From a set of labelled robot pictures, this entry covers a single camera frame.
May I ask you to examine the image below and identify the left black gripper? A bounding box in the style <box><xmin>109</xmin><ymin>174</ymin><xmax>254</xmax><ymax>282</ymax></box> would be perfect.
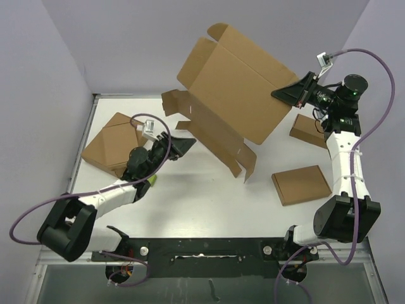
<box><xmin>143</xmin><ymin>131</ymin><xmax>196</xmax><ymax>179</ymax></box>

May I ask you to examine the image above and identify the folded cardboard boxes left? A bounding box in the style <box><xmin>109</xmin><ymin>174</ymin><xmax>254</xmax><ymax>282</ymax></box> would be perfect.
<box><xmin>81</xmin><ymin>113</ymin><xmax>147</xmax><ymax>178</ymax></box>

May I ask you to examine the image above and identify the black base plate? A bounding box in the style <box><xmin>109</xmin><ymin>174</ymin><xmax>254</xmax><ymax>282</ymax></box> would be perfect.
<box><xmin>90</xmin><ymin>236</ymin><xmax>320</xmax><ymax>280</ymax></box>

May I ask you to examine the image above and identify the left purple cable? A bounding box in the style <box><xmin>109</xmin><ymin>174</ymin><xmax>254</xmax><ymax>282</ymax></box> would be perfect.
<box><xmin>9</xmin><ymin>114</ymin><xmax>173</xmax><ymax>288</ymax></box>

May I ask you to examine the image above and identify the flat cardboard box near right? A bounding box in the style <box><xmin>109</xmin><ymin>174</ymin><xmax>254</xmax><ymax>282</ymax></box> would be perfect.
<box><xmin>271</xmin><ymin>165</ymin><xmax>332</xmax><ymax>206</ymax></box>

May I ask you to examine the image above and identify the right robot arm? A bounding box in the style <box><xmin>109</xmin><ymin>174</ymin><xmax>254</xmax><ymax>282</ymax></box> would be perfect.
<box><xmin>271</xmin><ymin>72</ymin><xmax>381</xmax><ymax>259</ymax></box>

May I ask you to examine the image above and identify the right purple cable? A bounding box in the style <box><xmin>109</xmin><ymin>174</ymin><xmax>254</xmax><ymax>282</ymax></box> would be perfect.
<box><xmin>274</xmin><ymin>47</ymin><xmax>396</xmax><ymax>304</ymax></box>

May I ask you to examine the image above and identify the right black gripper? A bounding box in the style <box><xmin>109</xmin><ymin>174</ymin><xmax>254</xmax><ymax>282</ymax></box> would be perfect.
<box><xmin>270</xmin><ymin>72</ymin><xmax>339</xmax><ymax>111</ymax></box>

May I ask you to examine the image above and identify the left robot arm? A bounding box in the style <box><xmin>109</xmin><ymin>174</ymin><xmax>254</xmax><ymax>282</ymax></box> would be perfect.
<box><xmin>37</xmin><ymin>132</ymin><xmax>196</xmax><ymax>262</ymax></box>

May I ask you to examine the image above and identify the folded cardboard box far right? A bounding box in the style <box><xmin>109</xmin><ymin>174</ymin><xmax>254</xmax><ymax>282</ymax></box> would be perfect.
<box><xmin>289</xmin><ymin>114</ymin><xmax>327</xmax><ymax>149</ymax></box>

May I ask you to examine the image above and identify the purple cable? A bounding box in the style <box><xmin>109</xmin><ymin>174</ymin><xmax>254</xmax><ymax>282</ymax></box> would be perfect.
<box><xmin>274</xmin><ymin>47</ymin><xmax>396</xmax><ymax>304</ymax></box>
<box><xmin>9</xmin><ymin>114</ymin><xmax>173</xmax><ymax>288</ymax></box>

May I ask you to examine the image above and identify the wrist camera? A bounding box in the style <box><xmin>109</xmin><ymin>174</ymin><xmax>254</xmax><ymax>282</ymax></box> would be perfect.
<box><xmin>317</xmin><ymin>52</ymin><xmax>333</xmax><ymax>78</ymax></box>
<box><xmin>137</xmin><ymin>119</ymin><xmax>157</xmax><ymax>142</ymax></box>

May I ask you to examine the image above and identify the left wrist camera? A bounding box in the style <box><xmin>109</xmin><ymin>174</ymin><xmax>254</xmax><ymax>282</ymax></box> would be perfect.
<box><xmin>137</xmin><ymin>119</ymin><xmax>157</xmax><ymax>142</ymax></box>

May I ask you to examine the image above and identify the large cardboard box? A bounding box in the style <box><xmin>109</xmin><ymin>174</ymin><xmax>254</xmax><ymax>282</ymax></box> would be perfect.
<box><xmin>161</xmin><ymin>23</ymin><xmax>298</xmax><ymax>180</ymax></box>

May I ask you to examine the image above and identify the aluminium table frame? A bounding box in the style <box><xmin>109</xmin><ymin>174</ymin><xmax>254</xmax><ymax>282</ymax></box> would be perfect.
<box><xmin>23</xmin><ymin>93</ymin><xmax>390</xmax><ymax>304</ymax></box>

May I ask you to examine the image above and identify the green block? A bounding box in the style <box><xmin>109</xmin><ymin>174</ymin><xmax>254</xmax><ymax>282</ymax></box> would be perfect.
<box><xmin>147</xmin><ymin>174</ymin><xmax>158</xmax><ymax>187</ymax></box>

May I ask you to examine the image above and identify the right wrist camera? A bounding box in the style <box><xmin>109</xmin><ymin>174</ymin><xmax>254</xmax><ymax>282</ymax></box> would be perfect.
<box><xmin>317</xmin><ymin>52</ymin><xmax>333</xmax><ymax>78</ymax></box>

